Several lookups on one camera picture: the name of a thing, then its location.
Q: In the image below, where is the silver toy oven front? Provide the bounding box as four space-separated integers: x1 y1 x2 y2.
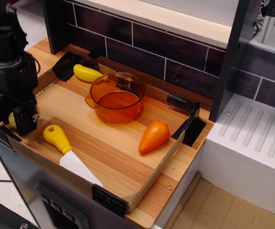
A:
0 140 136 229

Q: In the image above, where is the yellow-green toy potato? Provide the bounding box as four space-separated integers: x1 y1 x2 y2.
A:
8 105 41 128

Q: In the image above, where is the white ribbed drainer counter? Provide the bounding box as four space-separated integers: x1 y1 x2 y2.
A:
199 94 275 214

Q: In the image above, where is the orange transparent plastic pot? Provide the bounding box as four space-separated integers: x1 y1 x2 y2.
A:
85 72 145 125

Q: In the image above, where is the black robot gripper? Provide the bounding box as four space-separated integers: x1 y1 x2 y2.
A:
0 52 40 135

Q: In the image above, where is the dark grey vertical post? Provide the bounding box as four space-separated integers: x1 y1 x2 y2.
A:
209 0 261 122

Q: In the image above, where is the yellow toy banana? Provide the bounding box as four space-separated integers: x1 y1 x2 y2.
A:
73 64 108 82

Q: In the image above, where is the orange toy carrot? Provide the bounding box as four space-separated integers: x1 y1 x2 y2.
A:
138 120 170 154

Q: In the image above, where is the yellow-handled toy knife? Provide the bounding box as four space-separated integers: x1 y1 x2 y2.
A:
43 125 103 187

